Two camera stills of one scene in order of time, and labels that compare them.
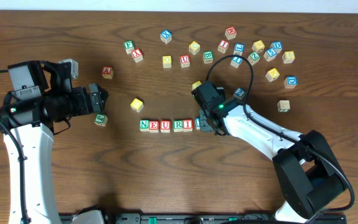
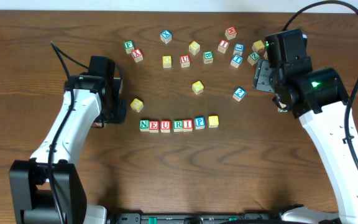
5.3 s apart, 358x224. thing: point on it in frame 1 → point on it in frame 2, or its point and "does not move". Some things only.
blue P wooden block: (197, 122) does not move
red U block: (165, 126) does not move
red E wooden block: (153, 126) does not move
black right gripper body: (206, 121) → (263, 76)
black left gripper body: (92, 98) → (119, 111)
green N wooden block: (144, 125) does not move
